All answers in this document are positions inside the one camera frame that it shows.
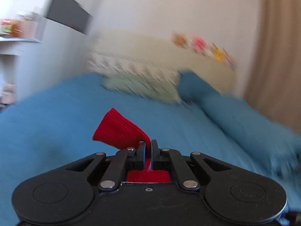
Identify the red knitted garment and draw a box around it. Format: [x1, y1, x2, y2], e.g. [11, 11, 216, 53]
[92, 108, 171, 183]

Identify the green pillow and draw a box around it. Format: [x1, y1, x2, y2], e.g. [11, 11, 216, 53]
[102, 73, 182, 104]

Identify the dark teal pillow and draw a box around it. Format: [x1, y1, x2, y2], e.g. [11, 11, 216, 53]
[176, 71, 220, 103]

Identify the blue bed sheet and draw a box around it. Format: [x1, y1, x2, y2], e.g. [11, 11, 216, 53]
[1, 73, 300, 225]

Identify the cream quilted headboard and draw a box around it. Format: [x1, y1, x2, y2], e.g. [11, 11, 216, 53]
[86, 28, 236, 93]

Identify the folded blue duvet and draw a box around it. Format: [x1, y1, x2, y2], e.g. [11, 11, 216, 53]
[198, 94, 300, 177]

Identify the white and grey wardrobe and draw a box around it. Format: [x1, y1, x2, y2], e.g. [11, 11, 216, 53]
[7, 0, 95, 101]

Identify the beige curtain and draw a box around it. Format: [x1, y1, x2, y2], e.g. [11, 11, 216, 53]
[244, 0, 300, 133]

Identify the white shelf unit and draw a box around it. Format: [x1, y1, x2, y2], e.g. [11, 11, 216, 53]
[1, 17, 46, 102]

